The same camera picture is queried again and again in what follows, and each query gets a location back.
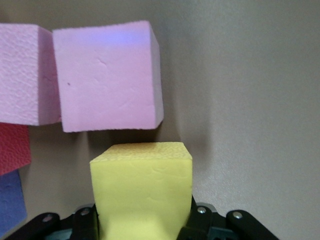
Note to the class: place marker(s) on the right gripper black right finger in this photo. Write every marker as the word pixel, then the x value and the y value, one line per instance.
pixel 197 222

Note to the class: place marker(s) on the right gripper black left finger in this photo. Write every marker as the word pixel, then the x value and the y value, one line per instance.
pixel 80 225

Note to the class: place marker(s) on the yellow foam block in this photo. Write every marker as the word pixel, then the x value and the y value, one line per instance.
pixel 142 195

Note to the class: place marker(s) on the purple foam block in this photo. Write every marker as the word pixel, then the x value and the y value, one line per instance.
pixel 11 202

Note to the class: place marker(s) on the red foam block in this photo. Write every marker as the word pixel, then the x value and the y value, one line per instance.
pixel 13 150

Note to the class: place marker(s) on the pink foam block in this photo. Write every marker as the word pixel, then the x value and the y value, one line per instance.
pixel 22 75
pixel 107 75

